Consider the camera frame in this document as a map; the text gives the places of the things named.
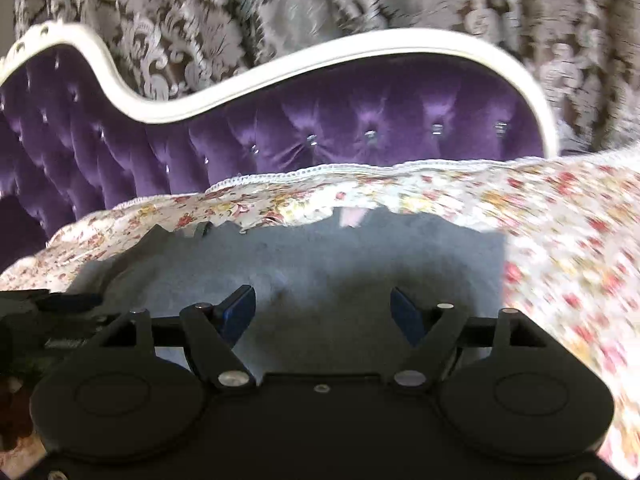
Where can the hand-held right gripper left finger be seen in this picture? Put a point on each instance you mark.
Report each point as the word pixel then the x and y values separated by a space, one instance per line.
pixel 237 310

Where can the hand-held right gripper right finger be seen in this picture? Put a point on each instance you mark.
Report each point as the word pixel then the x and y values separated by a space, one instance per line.
pixel 407 317

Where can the grey argyle knit sweater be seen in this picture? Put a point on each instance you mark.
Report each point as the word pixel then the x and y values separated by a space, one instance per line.
pixel 325 260

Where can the floral blanket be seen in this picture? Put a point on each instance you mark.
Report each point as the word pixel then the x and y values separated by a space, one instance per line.
pixel 550 240

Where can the purple tufted sofa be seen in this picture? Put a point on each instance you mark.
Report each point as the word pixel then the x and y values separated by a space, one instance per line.
pixel 350 105

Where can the brown damask curtain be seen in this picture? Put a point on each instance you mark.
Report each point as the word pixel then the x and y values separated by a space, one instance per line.
pixel 175 35

